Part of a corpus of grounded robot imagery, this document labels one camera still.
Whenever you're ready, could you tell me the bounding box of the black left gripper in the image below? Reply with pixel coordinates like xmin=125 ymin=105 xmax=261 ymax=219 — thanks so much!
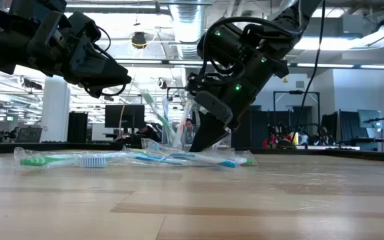
xmin=27 ymin=11 xmax=132 ymax=99

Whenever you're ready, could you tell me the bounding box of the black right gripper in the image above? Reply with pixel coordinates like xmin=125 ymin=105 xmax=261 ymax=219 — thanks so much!
xmin=185 ymin=59 xmax=289 ymax=153

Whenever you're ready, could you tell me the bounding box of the orange toothbrush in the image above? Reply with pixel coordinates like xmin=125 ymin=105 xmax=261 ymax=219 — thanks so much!
xmin=173 ymin=99 xmax=195 ymax=150

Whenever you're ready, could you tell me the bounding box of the clear toothbrush holder cup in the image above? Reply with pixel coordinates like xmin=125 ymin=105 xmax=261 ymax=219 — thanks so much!
xmin=141 ymin=137 xmax=179 ymax=157

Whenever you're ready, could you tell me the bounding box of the black monitor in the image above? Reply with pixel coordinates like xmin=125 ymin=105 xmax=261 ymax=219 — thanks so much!
xmin=104 ymin=104 xmax=145 ymax=129

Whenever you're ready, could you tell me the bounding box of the black partition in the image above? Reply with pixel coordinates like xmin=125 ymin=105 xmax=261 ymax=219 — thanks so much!
xmin=321 ymin=111 xmax=358 ymax=147
xmin=231 ymin=106 xmax=313 ymax=151

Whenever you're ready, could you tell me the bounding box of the black cabinet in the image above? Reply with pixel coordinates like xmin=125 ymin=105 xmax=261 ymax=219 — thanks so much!
xmin=67 ymin=111 xmax=89 ymax=144

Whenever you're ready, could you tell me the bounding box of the white pillar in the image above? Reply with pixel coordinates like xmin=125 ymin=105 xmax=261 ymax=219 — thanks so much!
xmin=40 ymin=75 xmax=71 ymax=143

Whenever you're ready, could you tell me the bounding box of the red object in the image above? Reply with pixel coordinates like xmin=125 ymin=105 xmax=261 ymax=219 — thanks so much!
xmin=263 ymin=135 xmax=279 ymax=148

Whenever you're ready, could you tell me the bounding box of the black ceiling device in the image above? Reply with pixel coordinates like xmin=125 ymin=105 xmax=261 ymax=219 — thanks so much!
xmin=131 ymin=31 xmax=148 ymax=50

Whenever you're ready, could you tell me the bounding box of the dark laptop screen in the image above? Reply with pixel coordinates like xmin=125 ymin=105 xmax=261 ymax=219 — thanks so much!
xmin=15 ymin=127 xmax=43 ymax=143

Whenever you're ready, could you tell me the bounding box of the grey-blue monitor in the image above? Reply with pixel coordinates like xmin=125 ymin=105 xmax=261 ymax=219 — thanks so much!
xmin=357 ymin=109 xmax=382 ymax=139

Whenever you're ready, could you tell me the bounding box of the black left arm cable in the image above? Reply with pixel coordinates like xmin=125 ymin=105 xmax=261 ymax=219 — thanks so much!
xmin=93 ymin=25 xmax=128 ymax=98

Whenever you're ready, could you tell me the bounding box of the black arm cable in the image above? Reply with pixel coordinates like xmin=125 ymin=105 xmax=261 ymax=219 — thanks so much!
xmin=93 ymin=25 xmax=128 ymax=98
xmin=291 ymin=0 xmax=326 ymax=141

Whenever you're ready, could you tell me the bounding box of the silver ceiling duct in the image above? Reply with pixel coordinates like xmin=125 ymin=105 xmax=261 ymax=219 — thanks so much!
xmin=170 ymin=0 xmax=209 ymax=60

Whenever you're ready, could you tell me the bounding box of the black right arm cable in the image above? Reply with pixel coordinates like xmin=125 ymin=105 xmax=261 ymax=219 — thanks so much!
xmin=291 ymin=0 xmax=326 ymax=141

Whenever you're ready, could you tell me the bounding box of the black aluminium table frame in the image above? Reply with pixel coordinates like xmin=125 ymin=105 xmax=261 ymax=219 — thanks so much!
xmin=0 ymin=141 xmax=384 ymax=164

